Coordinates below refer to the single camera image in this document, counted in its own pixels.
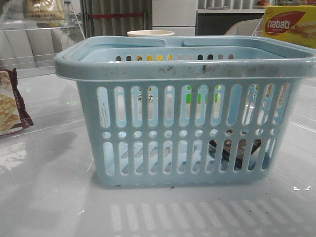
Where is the white cabinet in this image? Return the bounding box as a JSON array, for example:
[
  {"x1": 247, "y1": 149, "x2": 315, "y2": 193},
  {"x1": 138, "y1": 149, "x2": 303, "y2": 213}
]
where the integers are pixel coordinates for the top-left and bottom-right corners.
[{"x1": 152, "y1": 0, "x2": 198, "y2": 36}]

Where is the yellow nabati wafer box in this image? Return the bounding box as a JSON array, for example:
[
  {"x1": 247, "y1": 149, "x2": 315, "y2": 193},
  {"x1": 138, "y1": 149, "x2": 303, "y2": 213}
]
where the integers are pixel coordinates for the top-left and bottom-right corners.
[{"x1": 260, "y1": 5, "x2": 316, "y2": 48}]

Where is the yellow popcorn cup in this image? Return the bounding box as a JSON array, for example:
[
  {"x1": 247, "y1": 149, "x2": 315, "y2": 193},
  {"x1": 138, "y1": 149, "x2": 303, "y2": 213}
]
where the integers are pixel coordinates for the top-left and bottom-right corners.
[{"x1": 127, "y1": 30, "x2": 175, "y2": 37}]

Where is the light blue plastic basket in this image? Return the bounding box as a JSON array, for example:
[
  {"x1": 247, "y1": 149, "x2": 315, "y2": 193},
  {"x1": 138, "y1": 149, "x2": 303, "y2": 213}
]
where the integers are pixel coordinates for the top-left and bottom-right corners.
[{"x1": 55, "y1": 36, "x2": 316, "y2": 186}]

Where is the red almond cracker packet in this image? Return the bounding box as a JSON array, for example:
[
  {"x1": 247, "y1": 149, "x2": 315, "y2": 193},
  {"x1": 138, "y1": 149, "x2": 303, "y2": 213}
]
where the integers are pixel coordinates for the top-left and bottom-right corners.
[{"x1": 0, "y1": 68, "x2": 34, "y2": 136}]

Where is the packaged bread slice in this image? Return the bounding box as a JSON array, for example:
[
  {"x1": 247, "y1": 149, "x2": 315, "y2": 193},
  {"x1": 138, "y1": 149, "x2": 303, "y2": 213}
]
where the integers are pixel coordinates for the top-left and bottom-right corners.
[{"x1": 23, "y1": 0, "x2": 66, "y2": 20}]

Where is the clear acrylic display shelf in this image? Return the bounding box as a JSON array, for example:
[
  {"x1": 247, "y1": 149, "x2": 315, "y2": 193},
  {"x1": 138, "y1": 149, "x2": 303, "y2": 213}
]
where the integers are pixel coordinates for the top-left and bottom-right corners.
[{"x1": 0, "y1": 13, "x2": 84, "y2": 143}]

